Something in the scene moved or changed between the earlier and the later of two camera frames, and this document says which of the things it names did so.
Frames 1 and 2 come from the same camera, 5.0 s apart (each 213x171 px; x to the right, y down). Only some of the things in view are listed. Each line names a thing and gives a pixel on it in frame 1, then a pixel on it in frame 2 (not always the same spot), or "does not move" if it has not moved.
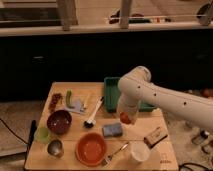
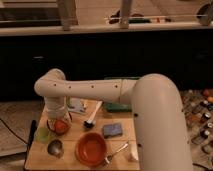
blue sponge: x=112 y=130 does not move
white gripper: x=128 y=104 -> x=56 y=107
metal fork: x=107 y=160 does not move
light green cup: x=42 y=135 does not move
